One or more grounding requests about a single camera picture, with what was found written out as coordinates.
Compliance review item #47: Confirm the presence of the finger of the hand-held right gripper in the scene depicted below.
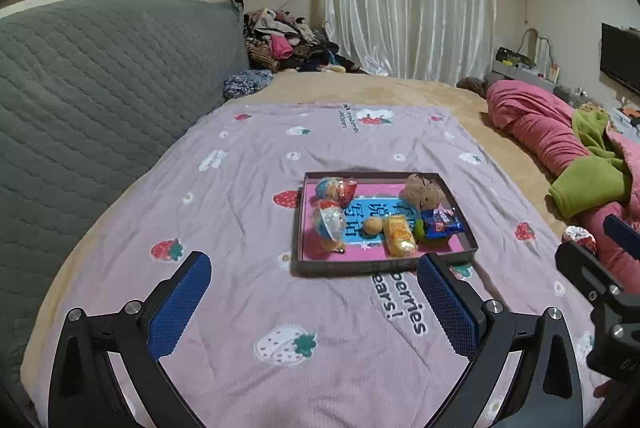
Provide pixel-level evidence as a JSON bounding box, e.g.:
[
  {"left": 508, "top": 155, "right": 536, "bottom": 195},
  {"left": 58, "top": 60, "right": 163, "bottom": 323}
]
[
  {"left": 555, "top": 240, "right": 626, "bottom": 304},
  {"left": 602, "top": 214, "right": 640, "bottom": 259}
]

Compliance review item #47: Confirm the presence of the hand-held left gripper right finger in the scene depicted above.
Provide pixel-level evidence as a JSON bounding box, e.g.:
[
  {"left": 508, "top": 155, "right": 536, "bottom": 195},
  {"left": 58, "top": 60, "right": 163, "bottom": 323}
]
[{"left": 416, "top": 250, "right": 586, "bottom": 428}]

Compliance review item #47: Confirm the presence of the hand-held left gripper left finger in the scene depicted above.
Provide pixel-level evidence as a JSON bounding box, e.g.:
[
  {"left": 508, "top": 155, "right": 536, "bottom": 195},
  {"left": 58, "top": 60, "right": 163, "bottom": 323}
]
[{"left": 47, "top": 250, "right": 213, "bottom": 428}]

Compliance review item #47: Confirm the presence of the blue snack packet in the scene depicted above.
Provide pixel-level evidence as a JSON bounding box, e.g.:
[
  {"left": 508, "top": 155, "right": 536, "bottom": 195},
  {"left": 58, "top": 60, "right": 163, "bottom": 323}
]
[{"left": 420, "top": 207, "right": 463, "bottom": 240}]

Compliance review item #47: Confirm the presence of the yellow snack packet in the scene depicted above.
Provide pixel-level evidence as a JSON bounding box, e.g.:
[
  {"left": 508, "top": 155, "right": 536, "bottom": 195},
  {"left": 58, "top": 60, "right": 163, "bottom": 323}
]
[{"left": 382, "top": 214, "right": 417, "bottom": 259}]

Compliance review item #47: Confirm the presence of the pink shallow box tray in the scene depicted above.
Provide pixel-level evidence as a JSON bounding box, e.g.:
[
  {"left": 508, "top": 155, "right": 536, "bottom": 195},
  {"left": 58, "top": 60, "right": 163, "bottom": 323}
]
[{"left": 291, "top": 171, "right": 478, "bottom": 279}]

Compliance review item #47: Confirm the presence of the beige plush bear hair tie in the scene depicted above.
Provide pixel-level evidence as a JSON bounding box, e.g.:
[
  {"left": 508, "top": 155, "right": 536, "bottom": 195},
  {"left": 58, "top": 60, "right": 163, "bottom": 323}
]
[{"left": 404, "top": 174, "right": 447, "bottom": 214}]

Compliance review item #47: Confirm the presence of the red white blue egg-shaped snack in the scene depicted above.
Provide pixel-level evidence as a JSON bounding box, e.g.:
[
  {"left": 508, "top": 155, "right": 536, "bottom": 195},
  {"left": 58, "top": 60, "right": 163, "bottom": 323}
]
[{"left": 312, "top": 200, "right": 347, "bottom": 244}]

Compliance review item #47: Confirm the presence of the small red white patterned toy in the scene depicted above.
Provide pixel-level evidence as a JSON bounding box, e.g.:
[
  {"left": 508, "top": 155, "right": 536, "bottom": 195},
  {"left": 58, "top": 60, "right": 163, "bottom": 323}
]
[{"left": 561, "top": 225, "right": 598, "bottom": 255}]

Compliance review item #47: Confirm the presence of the green fleece cloth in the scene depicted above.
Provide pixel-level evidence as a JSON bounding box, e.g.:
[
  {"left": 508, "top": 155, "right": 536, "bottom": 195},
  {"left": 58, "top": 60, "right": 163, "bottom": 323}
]
[{"left": 548, "top": 108, "right": 633, "bottom": 220}]

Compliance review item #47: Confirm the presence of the purple strawberry printed blanket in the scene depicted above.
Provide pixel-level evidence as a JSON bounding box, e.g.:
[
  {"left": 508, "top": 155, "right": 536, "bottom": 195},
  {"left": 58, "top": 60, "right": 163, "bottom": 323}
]
[{"left": 20, "top": 103, "right": 616, "bottom": 428}]

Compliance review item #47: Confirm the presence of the pink quilt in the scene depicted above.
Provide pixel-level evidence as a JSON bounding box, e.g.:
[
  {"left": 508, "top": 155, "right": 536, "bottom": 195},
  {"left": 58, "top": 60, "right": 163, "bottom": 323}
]
[{"left": 486, "top": 79, "right": 640, "bottom": 294}]

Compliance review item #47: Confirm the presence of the black television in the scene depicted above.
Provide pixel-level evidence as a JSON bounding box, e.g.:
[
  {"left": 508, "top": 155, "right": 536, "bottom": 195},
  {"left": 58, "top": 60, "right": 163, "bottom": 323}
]
[{"left": 600, "top": 23, "right": 640, "bottom": 96}]

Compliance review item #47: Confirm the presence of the cluttered grey desk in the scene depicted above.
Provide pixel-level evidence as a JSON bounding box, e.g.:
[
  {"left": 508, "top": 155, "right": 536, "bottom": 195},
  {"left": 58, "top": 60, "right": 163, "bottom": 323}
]
[{"left": 490, "top": 28, "right": 568, "bottom": 84}]

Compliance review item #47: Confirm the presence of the brown cloth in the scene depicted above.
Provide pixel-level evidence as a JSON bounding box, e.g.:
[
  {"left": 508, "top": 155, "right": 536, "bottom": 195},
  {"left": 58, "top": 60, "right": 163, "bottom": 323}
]
[{"left": 456, "top": 77, "right": 488, "bottom": 96}]

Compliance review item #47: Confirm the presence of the grey quilted headboard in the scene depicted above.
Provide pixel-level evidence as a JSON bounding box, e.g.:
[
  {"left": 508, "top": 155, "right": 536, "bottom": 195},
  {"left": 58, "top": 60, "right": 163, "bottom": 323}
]
[{"left": 0, "top": 0, "right": 251, "bottom": 374}]

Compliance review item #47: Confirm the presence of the blue floral cloth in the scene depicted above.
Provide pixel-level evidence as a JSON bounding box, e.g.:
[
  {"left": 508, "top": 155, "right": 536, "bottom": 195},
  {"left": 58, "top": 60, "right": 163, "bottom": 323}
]
[{"left": 222, "top": 69, "right": 275, "bottom": 100}]

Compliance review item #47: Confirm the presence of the pile of clothes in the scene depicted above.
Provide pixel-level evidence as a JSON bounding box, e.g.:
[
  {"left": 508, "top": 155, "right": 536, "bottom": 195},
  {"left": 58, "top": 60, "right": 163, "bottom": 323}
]
[{"left": 242, "top": 8, "right": 361, "bottom": 74}]

